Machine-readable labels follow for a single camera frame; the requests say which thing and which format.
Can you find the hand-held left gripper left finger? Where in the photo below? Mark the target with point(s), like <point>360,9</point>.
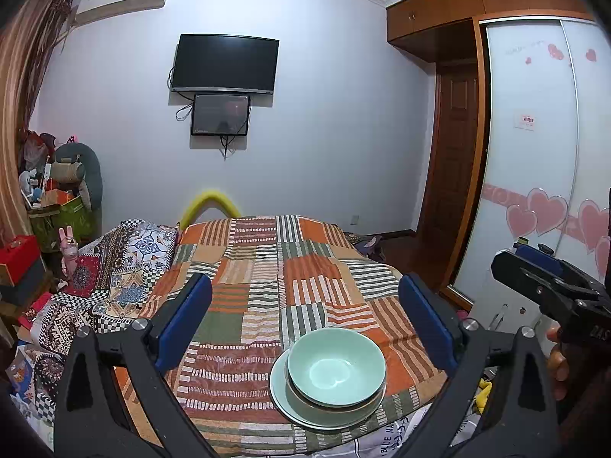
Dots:
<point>186,324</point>

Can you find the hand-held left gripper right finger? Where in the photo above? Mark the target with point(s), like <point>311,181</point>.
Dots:
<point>425,324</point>

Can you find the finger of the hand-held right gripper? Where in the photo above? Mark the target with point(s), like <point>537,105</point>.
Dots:
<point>520,276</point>
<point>539,255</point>

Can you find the pale green bowl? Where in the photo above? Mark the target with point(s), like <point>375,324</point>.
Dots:
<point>334,367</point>

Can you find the pale green plate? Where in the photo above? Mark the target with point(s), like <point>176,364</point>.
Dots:
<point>280,391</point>

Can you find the person's right hand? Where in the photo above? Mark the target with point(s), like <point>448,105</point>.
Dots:
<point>558,367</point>

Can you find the floral patterned blanket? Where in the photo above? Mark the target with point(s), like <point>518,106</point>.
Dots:
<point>124,267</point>

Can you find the white heart-print sliding door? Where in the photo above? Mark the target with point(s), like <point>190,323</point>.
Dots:
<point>594,129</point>
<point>525,167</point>

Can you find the yellow orange cloth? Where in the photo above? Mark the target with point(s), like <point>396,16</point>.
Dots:
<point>484,391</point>

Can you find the orange striped patchwork blanket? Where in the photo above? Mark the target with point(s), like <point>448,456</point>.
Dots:
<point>267,272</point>

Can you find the dark cloth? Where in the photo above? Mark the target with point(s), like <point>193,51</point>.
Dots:
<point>365,245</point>

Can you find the brown wooden door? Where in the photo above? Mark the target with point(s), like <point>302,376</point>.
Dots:
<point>453,176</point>

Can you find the white printed bedsheet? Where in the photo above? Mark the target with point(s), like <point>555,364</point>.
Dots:
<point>382,441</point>

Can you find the yellow foam tube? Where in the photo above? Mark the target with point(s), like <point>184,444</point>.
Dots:
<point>210,197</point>

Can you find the red white door sticker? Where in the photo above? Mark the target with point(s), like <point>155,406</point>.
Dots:
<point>525,120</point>

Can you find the pink rabbit toy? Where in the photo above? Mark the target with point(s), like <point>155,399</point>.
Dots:
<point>69,250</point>

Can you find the green box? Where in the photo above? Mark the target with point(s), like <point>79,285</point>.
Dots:
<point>67,224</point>

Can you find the dark grey box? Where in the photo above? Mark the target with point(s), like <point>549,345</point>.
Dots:
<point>26,288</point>

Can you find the grey plush cushion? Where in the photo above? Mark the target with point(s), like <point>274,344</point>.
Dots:
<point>93,176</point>

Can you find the red box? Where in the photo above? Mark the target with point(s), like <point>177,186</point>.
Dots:
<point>19,257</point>

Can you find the pile of assorted clutter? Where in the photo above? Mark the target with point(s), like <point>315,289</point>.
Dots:
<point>43,171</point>

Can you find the small black monitor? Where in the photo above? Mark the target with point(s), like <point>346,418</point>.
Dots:
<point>220,114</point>

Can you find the wooden overhead cabinet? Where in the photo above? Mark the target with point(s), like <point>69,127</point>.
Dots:
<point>439,14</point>

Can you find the striped brown curtain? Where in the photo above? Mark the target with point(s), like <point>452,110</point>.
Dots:
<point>19,105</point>

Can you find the black wall television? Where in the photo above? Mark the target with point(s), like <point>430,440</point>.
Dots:
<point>224,62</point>

